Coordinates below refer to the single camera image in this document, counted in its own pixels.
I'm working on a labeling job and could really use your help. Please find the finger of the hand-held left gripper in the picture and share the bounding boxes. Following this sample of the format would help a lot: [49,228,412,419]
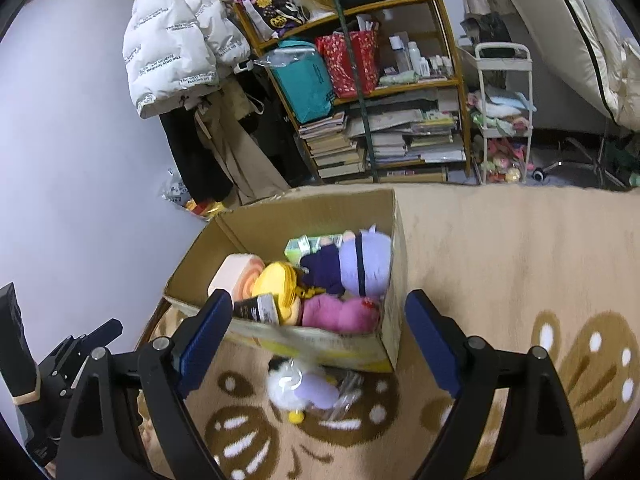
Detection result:
[42,319,123,392]
[0,282,41,407]

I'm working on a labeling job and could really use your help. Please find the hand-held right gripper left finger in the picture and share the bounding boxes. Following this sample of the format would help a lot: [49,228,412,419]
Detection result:
[55,289,233,480]

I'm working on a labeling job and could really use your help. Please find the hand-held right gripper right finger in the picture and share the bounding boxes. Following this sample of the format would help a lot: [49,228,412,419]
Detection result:
[404,289,586,480]

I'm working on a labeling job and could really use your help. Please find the pink roll cake plush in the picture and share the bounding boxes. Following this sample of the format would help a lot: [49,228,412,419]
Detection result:
[207,253,266,307]

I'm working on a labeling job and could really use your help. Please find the yellow bear plush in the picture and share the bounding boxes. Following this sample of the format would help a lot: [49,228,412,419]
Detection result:
[251,261,307,327]

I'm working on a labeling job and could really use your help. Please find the pink plush toy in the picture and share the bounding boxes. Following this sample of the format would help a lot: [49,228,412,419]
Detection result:
[301,294,385,334]

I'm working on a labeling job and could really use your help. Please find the lavender-haired plush doll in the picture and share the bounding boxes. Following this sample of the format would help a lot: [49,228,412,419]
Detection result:
[299,225,394,299]

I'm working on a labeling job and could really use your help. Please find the white purple plush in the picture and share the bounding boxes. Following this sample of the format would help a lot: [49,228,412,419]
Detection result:
[265,354,362,425]

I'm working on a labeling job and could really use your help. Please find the printed cardboard box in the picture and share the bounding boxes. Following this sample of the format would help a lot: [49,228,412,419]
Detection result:
[162,187,407,373]

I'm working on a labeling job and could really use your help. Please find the beige printed blanket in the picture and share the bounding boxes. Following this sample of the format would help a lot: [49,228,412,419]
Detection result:
[142,182,640,480]

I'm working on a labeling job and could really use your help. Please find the plastic bag of toys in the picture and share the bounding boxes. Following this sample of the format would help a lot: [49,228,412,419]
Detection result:
[160,167,232,221]

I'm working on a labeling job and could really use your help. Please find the black hanging coat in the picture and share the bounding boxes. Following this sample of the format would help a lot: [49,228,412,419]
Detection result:
[159,104,234,202]

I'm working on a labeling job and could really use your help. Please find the beige hanging trousers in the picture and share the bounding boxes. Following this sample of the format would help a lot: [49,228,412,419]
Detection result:
[194,79,292,207]

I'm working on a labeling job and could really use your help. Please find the pile of magazines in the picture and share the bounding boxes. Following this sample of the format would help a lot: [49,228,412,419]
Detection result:
[346,94,467,172]

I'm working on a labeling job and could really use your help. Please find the stack of old books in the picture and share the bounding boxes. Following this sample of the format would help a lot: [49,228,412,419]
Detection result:
[299,110,369,180]

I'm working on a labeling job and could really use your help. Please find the black hanging garment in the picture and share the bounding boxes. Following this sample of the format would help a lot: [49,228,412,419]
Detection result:
[234,60,307,187]

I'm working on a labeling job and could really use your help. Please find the wooden shelf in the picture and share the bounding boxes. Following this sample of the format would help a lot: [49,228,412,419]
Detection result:
[232,0,474,184]

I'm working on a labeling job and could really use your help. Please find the white trolley cart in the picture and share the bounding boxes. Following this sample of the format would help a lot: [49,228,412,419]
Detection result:
[469,42,536,187]

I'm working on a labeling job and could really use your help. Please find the green pole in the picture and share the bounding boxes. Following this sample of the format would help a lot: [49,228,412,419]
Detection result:
[322,0,382,184]

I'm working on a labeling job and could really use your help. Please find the light green folded cloth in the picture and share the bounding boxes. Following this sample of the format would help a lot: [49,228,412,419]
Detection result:
[378,70,419,86]

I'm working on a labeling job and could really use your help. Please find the teal paper bag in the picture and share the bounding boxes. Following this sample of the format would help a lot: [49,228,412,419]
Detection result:
[272,40,337,125]

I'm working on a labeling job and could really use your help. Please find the row of cosmetic bottles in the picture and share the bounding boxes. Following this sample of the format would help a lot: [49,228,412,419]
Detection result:
[384,32,454,79]

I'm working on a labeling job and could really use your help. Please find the red gift bag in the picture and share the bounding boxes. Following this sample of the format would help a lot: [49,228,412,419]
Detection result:
[315,19,380,100]

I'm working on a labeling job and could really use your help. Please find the crumpled clear plastic bag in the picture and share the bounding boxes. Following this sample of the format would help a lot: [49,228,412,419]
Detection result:
[251,46,322,70]

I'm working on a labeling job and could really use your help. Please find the white puffer jacket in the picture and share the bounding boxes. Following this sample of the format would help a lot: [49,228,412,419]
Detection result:
[122,0,252,120]

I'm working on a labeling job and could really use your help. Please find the dark grey cloth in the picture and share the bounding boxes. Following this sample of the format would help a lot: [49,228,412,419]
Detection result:
[460,11,512,57]

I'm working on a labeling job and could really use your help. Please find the cartoon printed tote bag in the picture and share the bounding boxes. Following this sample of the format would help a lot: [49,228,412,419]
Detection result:
[234,0,307,42]

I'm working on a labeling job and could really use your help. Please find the cream padded chair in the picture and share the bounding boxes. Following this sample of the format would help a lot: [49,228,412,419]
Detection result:
[482,0,640,191]

